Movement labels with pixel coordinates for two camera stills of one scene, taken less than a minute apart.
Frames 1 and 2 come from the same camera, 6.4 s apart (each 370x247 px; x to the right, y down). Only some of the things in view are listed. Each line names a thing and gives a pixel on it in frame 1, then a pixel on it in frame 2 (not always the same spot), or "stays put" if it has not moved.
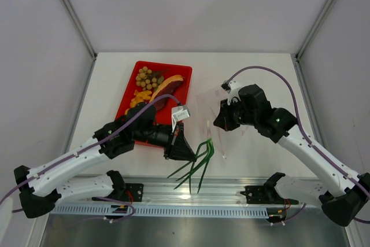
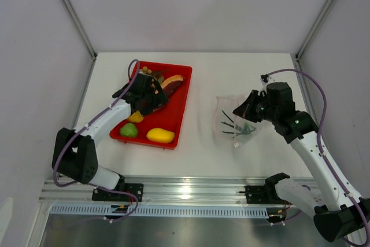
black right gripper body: (234, 115) to (258, 109)
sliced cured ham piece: (167, 87) stays put
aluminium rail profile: (187, 190) stays put
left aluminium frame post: (71, 12) stays put
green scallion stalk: (204, 153) to (240, 131)
